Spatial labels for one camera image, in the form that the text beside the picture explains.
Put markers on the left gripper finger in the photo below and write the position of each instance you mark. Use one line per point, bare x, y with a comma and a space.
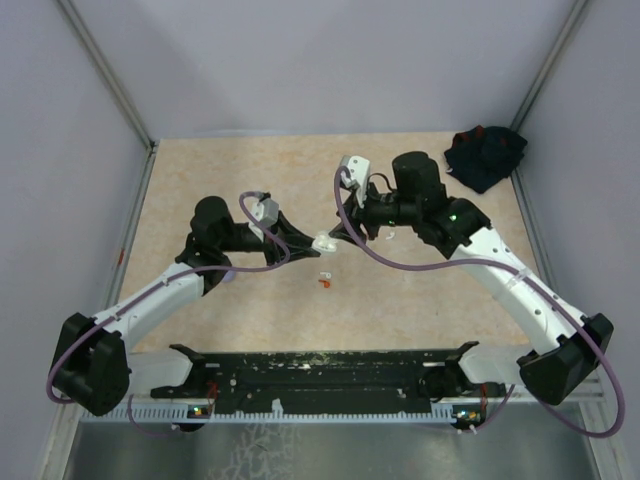
290, 254
294, 236

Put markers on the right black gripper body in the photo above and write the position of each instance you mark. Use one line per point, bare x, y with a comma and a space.
380, 209

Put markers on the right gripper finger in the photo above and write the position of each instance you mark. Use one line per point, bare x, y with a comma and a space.
342, 234
350, 220

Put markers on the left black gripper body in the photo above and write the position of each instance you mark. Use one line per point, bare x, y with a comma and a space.
273, 248

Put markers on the white earbud charging case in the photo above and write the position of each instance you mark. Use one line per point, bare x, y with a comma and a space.
323, 243

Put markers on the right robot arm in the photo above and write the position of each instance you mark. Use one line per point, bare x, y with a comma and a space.
558, 356

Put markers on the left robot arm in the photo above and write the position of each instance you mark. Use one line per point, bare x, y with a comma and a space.
95, 364

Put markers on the dark blue cloth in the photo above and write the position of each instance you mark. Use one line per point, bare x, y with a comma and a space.
483, 156

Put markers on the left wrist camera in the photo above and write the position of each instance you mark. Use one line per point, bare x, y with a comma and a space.
265, 213

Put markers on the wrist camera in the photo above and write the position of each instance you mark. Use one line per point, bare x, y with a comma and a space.
356, 177
265, 213

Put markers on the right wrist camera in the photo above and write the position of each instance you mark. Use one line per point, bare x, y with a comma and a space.
356, 177

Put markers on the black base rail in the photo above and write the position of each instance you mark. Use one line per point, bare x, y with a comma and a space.
419, 385

